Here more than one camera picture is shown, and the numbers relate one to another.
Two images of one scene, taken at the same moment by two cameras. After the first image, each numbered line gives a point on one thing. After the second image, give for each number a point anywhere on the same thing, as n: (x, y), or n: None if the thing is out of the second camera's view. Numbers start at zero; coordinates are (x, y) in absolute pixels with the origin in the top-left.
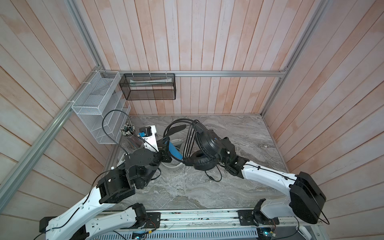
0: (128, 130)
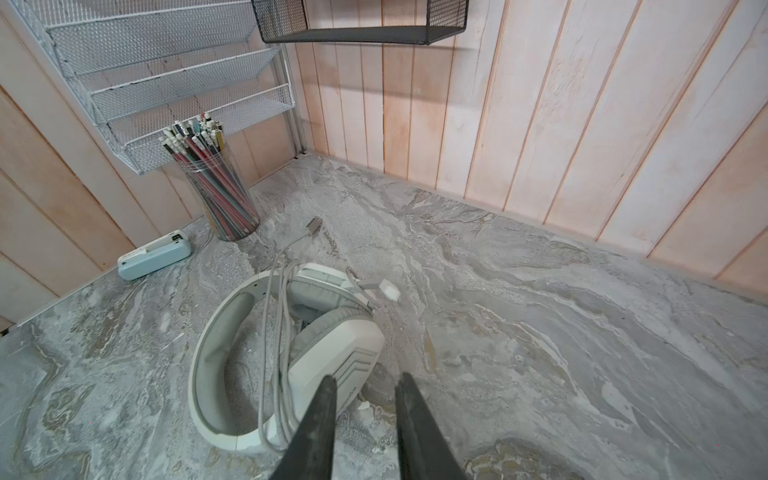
0: (213, 178)
